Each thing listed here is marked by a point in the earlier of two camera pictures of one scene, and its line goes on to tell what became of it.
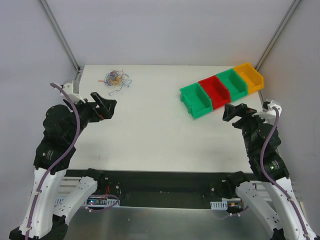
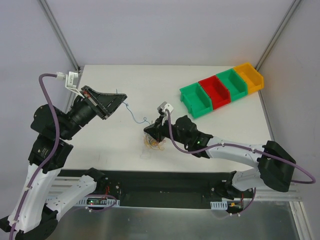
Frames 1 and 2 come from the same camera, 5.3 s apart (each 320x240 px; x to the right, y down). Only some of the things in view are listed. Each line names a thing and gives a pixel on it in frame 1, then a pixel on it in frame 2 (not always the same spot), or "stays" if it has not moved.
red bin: (219, 94) stays
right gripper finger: (231, 112) -> (152, 130)
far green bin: (237, 87) stays
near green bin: (197, 101) stays
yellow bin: (254, 79) stays
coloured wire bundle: (115, 77) -> (154, 144)
